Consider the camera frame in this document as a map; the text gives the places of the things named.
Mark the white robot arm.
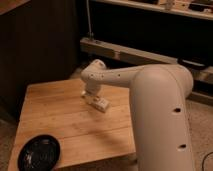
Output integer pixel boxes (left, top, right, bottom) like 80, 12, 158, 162
81, 60, 195, 171

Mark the black ceramic bowl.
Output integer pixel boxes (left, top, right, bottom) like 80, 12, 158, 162
17, 135, 60, 171

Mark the wooden table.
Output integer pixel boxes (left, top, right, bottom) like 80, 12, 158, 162
8, 79, 135, 171

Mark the metal pole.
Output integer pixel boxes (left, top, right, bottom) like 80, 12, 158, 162
86, 0, 94, 40

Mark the wooden shelf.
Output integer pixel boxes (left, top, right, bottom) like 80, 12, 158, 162
92, 0, 213, 21

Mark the black case handle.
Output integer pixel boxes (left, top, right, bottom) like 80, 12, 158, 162
177, 58, 209, 70

